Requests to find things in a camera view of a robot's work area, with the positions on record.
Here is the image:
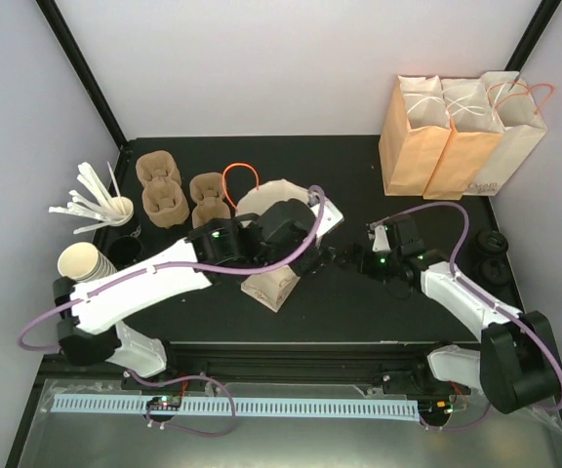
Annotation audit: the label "black coffee lid back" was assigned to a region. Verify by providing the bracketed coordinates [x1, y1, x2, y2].
[473, 229, 508, 256]

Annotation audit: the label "middle orange paper bag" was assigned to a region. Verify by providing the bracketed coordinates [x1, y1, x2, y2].
[423, 79, 503, 200]

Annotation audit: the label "printed Cream Bear paper bag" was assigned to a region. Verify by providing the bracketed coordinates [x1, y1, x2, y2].
[221, 163, 321, 313]

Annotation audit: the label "stack of white paper cups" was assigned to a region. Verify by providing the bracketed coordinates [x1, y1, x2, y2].
[57, 242, 117, 283]

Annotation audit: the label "back-left pulp cup carrier stack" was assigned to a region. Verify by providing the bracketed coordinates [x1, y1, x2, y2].
[136, 150, 189, 228]

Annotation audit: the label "black coffee lid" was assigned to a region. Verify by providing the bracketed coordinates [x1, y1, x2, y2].
[477, 258, 511, 288]
[473, 229, 508, 256]

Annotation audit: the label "light blue cable duct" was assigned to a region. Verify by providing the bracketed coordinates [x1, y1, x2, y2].
[51, 394, 420, 422]

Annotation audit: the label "black frame post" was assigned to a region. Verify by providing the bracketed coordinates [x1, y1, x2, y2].
[35, 0, 128, 149]
[504, 0, 562, 72]

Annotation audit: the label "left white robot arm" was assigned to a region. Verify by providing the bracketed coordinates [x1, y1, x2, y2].
[58, 199, 343, 389]

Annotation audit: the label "white bag orange handles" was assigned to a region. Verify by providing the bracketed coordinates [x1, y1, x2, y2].
[465, 71, 554, 196]

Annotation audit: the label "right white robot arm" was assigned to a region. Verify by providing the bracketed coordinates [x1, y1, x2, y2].
[338, 214, 562, 414]

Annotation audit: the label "black coffee lid middle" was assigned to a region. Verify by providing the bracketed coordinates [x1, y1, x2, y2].
[477, 258, 511, 288]

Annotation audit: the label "left black frame post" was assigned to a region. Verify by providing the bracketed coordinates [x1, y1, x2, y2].
[35, 0, 128, 149]

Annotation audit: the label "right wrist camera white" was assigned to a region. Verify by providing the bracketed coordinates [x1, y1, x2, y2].
[369, 224, 391, 254]

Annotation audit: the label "orange paper bag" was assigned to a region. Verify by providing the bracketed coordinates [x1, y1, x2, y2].
[379, 76, 451, 196]
[423, 79, 503, 200]

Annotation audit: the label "black paper cup stack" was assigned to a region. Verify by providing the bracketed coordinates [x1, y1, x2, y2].
[106, 226, 143, 270]

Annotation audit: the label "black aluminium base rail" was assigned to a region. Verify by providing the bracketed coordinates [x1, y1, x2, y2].
[41, 340, 560, 396]

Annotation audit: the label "right black frame post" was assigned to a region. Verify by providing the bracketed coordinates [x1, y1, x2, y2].
[504, 0, 562, 72]

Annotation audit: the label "left orange paper bag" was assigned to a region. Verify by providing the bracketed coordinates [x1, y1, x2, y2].
[379, 76, 451, 196]

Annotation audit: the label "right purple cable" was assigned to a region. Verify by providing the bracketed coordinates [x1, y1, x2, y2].
[373, 202, 562, 413]

